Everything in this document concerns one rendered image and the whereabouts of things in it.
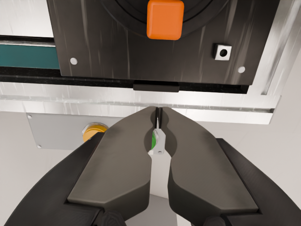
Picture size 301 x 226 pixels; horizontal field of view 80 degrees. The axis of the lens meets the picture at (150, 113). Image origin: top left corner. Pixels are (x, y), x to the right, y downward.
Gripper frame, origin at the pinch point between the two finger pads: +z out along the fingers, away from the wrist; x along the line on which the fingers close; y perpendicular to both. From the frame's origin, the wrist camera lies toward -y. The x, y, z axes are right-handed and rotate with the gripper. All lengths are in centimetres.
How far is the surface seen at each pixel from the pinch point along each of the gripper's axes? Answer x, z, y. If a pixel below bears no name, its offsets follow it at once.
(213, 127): 13.1, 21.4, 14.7
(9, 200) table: -40, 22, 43
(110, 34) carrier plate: -5.4, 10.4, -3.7
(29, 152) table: -29.1, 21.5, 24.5
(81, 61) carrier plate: -9.1, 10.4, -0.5
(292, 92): 26.2, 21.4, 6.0
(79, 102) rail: -10.8, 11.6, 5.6
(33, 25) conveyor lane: -17.2, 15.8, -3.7
